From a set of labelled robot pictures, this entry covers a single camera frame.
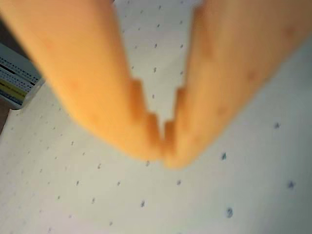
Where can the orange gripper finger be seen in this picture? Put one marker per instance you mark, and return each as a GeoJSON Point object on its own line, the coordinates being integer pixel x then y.
{"type": "Point", "coordinates": [85, 73]}
{"type": "Point", "coordinates": [231, 73]}

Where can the white dotted paper sheet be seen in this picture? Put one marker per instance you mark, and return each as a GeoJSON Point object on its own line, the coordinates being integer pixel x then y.
{"type": "Point", "coordinates": [195, 207]}

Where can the white box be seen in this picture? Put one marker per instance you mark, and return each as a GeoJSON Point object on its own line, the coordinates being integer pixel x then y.
{"type": "Point", "coordinates": [14, 80]}

